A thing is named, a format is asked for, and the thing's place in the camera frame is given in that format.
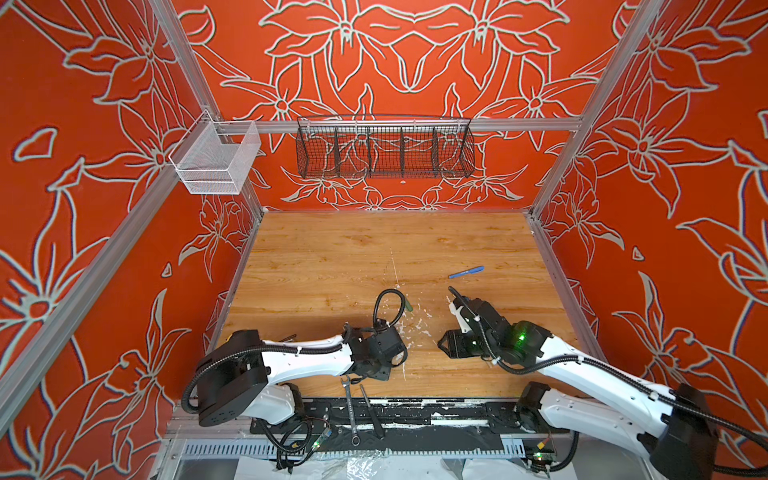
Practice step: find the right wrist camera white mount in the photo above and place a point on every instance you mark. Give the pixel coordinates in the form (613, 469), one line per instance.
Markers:
(463, 315)

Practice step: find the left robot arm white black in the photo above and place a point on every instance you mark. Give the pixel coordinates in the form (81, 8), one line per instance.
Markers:
(251, 377)

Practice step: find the black wire basket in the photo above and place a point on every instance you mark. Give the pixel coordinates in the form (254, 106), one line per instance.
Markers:
(365, 146)

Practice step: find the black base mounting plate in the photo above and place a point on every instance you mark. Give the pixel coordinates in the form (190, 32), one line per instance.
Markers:
(453, 428)

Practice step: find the blue pen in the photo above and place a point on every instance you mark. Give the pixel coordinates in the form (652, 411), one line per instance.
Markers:
(466, 272)

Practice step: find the white mesh basket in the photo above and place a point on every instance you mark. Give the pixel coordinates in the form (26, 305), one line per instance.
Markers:
(215, 158)

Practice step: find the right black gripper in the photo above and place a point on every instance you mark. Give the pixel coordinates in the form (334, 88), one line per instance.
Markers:
(453, 346)

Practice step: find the silver wrench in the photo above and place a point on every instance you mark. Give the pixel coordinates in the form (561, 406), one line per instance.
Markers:
(355, 437)

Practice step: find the black screwdriver tool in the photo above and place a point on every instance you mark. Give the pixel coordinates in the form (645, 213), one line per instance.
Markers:
(378, 428)

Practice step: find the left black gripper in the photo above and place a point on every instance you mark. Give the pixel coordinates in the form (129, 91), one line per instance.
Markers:
(385, 372)

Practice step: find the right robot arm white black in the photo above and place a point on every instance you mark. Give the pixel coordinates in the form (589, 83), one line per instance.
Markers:
(673, 429)

